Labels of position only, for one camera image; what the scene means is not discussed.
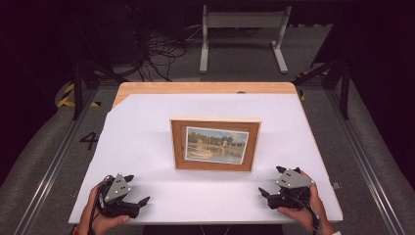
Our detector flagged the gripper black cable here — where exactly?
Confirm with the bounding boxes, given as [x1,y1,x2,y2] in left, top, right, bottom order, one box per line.
[87,175,115,235]
[293,195,321,235]

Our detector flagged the aluminium floor rail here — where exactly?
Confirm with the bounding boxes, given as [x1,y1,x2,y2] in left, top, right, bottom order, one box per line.
[14,89,99,235]
[326,89,405,235]

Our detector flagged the white metal stand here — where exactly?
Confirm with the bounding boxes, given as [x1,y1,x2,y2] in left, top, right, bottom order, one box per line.
[199,4,293,74]

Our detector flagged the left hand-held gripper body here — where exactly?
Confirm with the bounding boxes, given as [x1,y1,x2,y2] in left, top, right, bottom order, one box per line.
[97,172,142,219]

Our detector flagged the person's right hand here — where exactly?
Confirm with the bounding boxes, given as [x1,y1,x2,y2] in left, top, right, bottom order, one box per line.
[277,169,335,235]

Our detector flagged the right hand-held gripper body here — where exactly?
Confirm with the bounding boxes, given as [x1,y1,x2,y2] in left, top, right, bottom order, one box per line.
[267,166,317,211]

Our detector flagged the wooden picture frame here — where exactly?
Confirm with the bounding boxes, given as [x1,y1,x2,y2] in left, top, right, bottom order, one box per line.
[169,116,263,173]

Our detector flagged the white table sheet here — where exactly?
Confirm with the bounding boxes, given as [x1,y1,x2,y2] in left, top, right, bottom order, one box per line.
[68,93,344,226]

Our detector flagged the person's left hand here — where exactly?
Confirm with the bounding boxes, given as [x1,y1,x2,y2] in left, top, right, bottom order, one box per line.
[76,184,131,235]

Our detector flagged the black metal stand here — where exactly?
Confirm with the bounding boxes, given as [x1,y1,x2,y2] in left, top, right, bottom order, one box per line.
[292,9,353,120]
[69,6,131,120]

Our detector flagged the bundle of black cables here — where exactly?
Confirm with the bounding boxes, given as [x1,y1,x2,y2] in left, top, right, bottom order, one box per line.
[138,32,188,82]

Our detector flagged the yellow black hazard tape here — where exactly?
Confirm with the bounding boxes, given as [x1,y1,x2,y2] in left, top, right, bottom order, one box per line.
[58,82,102,109]

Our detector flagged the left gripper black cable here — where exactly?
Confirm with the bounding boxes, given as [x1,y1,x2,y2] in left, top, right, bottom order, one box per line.
[87,175,115,235]

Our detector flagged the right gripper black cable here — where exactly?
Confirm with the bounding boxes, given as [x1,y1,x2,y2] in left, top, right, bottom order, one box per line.
[293,195,321,235]

